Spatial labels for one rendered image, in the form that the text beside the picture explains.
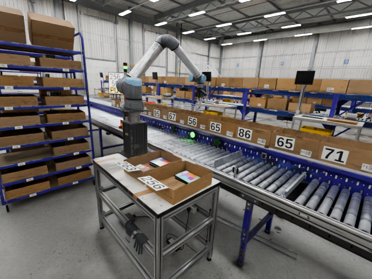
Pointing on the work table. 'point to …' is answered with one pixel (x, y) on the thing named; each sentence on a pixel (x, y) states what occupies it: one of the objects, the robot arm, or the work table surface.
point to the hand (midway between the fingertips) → (200, 103)
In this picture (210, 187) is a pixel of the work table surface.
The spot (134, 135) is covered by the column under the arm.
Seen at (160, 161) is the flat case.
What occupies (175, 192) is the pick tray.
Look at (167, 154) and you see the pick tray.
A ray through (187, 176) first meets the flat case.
